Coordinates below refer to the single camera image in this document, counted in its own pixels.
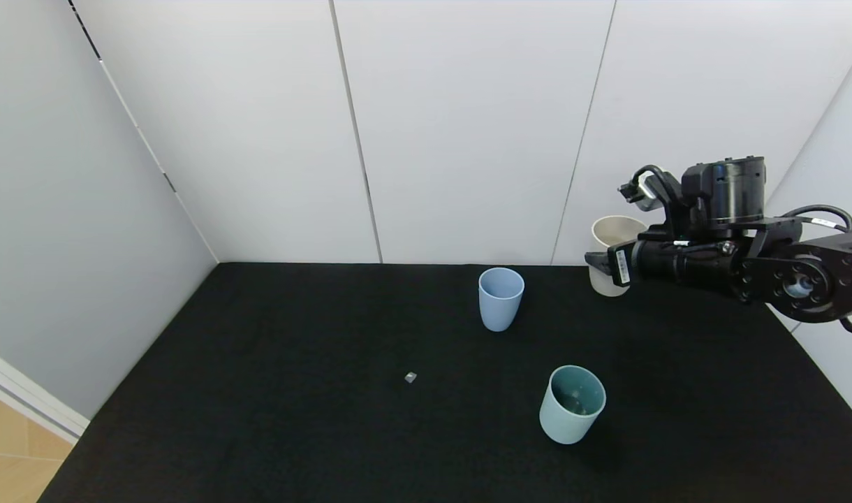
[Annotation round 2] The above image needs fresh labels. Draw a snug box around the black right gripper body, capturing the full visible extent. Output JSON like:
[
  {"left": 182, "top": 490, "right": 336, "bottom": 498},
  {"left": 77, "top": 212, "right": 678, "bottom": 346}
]
[{"left": 607, "top": 238, "right": 682, "bottom": 288}]

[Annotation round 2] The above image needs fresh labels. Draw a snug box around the cream pink plastic cup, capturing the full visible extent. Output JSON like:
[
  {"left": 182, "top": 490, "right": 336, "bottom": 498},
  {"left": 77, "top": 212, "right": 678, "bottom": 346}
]
[{"left": 591, "top": 216, "right": 650, "bottom": 298}]

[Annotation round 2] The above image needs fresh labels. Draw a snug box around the periwinkle blue plastic cup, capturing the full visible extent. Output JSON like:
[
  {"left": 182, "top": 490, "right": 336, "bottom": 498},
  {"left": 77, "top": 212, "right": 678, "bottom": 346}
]
[{"left": 478, "top": 268, "right": 525, "bottom": 333}]

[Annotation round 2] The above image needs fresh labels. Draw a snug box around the light teal plastic cup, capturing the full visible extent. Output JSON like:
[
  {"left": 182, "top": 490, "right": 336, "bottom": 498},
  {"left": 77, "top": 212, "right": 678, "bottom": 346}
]
[{"left": 539, "top": 365, "right": 607, "bottom": 445}]

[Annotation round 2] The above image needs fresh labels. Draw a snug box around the white baseboard strip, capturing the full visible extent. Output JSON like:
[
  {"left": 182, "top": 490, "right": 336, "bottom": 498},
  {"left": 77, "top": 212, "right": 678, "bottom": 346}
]
[{"left": 0, "top": 342, "right": 90, "bottom": 444}]

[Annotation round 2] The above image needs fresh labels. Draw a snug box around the white black wrist camera box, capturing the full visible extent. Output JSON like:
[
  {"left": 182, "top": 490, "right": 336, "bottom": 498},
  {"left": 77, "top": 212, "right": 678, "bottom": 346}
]
[{"left": 618, "top": 175, "right": 661, "bottom": 212}]

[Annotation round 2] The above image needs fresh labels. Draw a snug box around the black camera cable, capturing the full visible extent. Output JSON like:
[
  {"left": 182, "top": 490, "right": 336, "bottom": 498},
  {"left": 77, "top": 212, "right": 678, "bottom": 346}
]
[{"left": 625, "top": 165, "right": 685, "bottom": 217}]

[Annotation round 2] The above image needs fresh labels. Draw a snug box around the black arm cable white tag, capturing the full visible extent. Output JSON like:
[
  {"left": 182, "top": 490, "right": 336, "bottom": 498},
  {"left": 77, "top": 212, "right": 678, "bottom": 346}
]
[{"left": 782, "top": 205, "right": 852, "bottom": 235}]

